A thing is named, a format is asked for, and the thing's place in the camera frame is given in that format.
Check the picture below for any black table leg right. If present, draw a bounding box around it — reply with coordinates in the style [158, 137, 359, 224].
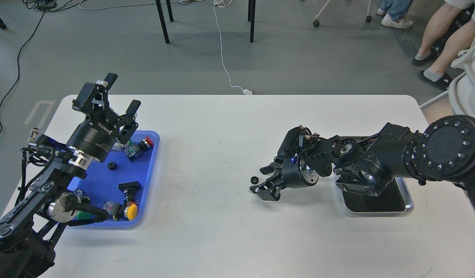
[248, 0, 256, 43]

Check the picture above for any blue plastic tray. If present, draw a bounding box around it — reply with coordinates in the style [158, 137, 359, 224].
[68, 131, 160, 229]

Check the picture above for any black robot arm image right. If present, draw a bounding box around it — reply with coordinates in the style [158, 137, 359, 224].
[250, 115, 475, 211]

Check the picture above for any green push button switch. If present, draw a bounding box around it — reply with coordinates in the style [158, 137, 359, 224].
[73, 188, 93, 220]

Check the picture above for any white rolling stand leg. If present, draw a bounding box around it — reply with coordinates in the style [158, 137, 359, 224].
[312, 0, 361, 28]

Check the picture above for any black table leg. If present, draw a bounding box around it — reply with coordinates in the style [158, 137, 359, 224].
[248, 0, 256, 43]
[156, 0, 174, 44]

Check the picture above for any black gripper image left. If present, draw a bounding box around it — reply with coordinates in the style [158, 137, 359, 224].
[66, 73, 141, 162]

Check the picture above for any person in blue jeans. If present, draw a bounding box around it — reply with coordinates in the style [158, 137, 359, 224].
[377, 0, 413, 29]

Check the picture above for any silver metal tray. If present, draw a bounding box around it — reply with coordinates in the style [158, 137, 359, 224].
[334, 133, 414, 215]

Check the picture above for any light green push button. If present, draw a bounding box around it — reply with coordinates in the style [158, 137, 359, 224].
[112, 142, 124, 152]

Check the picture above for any black push button switch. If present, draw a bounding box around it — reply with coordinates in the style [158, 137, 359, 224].
[118, 181, 142, 206]

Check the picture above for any black table leg left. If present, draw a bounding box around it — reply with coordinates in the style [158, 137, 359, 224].
[156, 0, 174, 44]

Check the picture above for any red push button switch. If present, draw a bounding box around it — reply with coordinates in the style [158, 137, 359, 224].
[122, 136, 154, 162]

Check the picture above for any yellow push button switch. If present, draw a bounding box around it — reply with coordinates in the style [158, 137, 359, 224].
[102, 201, 138, 220]

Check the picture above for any white cable on floor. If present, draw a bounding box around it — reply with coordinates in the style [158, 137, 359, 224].
[213, 0, 253, 95]

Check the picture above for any person with bare legs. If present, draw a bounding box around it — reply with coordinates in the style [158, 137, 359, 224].
[411, 0, 475, 92]

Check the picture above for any black cable on floor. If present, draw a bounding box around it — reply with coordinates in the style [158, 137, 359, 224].
[0, 0, 78, 146]

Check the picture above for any small black gear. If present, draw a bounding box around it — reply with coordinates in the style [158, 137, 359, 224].
[250, 176, 260, 185]
[107, 161, 117, 170]

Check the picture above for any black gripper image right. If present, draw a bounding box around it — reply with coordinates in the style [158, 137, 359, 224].
[249, 156, 319, 201]

